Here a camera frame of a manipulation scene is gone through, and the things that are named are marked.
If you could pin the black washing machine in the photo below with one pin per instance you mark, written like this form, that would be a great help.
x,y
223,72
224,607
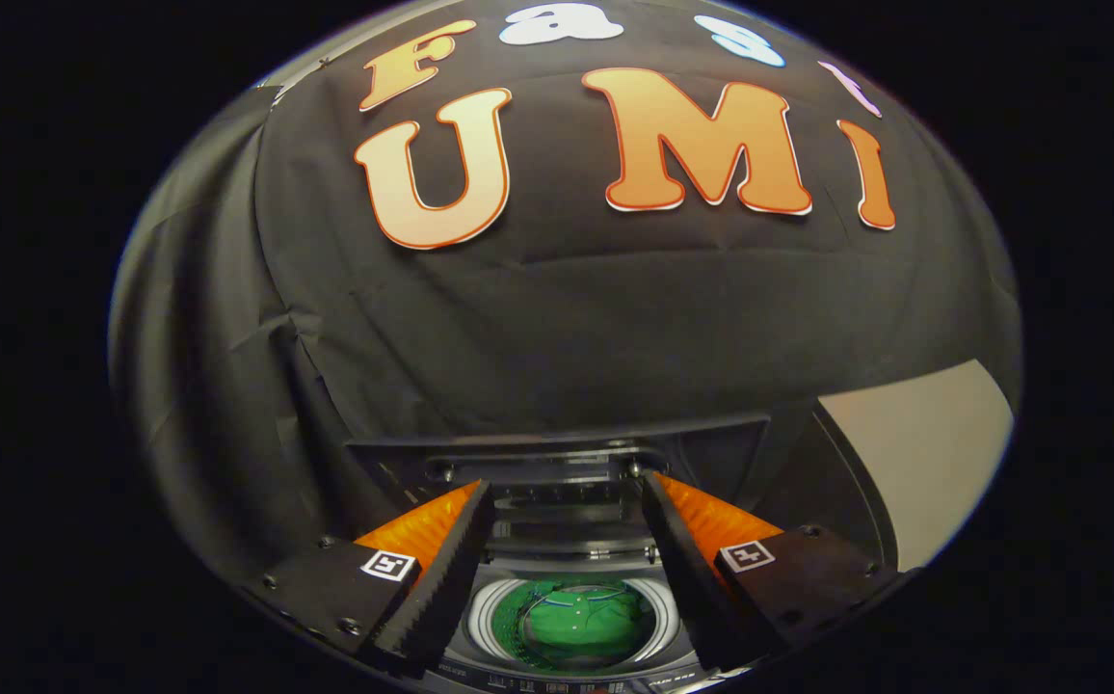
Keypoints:
x,y
480,622

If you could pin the green polo shirt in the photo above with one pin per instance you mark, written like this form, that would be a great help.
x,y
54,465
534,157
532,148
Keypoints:
x,y
586,622

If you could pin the black backdrop cloth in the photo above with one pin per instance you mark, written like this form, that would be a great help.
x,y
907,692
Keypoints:
x,y
567,328

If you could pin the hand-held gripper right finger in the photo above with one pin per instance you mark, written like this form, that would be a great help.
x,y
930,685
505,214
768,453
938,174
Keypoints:
x,y
677,569

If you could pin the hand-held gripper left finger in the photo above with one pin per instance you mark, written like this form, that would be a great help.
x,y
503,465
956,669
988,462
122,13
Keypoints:
x,y
451,569

